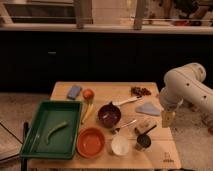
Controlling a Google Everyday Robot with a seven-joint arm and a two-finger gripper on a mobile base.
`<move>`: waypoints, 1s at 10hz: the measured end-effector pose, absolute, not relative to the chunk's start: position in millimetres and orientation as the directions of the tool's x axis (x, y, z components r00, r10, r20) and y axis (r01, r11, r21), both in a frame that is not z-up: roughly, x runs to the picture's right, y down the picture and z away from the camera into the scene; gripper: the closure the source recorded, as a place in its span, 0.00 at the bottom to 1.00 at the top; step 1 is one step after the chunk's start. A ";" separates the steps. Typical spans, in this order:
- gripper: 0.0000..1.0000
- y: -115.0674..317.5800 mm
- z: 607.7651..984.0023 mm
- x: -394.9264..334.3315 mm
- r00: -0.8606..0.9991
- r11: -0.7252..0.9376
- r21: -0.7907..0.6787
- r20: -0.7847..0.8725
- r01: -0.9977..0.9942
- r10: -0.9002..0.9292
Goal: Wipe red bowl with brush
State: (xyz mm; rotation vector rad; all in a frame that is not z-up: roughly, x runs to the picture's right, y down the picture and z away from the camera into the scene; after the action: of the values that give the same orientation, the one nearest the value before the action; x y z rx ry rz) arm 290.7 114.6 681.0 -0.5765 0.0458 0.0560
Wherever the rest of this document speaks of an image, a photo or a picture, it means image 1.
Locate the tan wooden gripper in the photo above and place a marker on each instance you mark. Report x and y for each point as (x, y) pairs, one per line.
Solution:
(167, 118)

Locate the white handled dish brush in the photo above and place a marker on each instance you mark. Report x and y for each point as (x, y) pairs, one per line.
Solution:
(132, 99)

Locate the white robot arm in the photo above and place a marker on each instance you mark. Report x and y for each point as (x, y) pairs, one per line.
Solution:
(184, 83)

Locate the dark purple bowl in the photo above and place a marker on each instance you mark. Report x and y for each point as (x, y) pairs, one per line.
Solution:
(109, 115)

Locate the red orange bowl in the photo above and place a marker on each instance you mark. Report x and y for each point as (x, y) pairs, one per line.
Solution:
(90, 142)

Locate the light blue cloth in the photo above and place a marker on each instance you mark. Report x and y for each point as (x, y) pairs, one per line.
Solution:
(148, 108)

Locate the clear plastic piece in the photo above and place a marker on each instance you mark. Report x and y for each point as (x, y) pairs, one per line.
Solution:
(144, 125)

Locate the dark red grapes bunch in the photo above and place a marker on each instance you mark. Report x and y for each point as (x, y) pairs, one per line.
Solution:
(138, 91)

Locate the metal spoon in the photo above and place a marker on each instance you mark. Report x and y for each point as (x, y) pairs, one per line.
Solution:
(116, 130)

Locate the white cup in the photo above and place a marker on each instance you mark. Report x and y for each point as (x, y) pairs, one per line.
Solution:
(120, 145)

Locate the yellow banana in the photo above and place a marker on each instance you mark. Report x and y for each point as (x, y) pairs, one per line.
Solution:
(87, 113)

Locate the red tomato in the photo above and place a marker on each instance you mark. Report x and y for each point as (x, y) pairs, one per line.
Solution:
(88, 94)

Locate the blue sponge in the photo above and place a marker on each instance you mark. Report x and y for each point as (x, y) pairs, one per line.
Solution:
(74, 92)

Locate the green plastic tray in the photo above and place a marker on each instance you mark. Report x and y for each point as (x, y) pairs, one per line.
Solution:
(63, 142)

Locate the metal measuring cup black handle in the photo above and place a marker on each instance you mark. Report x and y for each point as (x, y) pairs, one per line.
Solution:
(143, 140)

